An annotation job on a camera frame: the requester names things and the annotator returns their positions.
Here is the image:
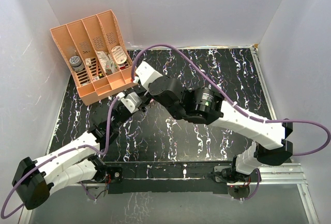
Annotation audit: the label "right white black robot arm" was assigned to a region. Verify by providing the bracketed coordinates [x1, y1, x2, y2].
[139, 76, 293, 183]

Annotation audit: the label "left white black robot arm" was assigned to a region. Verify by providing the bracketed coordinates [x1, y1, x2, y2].
[12, 99, 145, 210]

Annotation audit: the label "white oval packet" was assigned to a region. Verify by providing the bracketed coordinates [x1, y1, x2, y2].
[111, 46, 127, 65]

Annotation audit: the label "white paper packets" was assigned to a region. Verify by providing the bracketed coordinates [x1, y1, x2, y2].
[96, 51, 118, 75]

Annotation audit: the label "small white card box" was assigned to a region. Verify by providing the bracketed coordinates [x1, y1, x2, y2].
[85, 57, 94, 67]

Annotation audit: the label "grey round tin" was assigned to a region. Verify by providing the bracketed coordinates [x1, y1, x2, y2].
[69, 55, 84, 72]

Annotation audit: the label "peach plastic desk organizer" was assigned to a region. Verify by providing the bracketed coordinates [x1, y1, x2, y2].
[50, 10, 134, 106]

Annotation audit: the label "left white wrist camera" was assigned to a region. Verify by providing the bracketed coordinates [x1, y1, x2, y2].
[117, 92, 142, 113]

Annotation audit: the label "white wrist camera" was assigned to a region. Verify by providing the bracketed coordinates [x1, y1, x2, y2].
[117, 92, 142, 113]
[133, 62, 162, 91]

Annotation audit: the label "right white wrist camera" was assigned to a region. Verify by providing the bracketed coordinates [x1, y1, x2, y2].
[133, 62, 162, 91]

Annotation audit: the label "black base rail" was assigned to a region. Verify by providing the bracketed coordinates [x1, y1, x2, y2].
[106, 161, 231, 194]

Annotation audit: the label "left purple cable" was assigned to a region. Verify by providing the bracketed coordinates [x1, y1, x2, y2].
[0, 97, 122, 218]

